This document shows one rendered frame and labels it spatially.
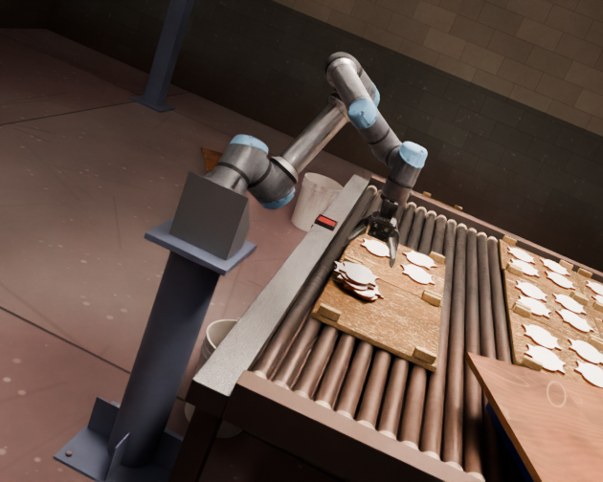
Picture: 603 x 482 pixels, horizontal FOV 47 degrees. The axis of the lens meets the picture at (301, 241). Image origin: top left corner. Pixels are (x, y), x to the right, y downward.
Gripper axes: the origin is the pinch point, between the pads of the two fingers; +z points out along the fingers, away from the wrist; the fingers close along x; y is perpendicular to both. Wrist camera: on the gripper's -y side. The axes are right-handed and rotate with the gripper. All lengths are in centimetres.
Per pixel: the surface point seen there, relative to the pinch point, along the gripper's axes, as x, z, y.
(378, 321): 10.0, 10.6, 14.6
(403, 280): 13.6, 10.6, -22.8
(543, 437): 48, 0, 56
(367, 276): 2.2, 5.5, 0.2
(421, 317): 21.5, 10.6, -1.1
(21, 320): -121, 104, -44
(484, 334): 42.6, 12.9, -14.8
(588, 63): 115, -78, -537
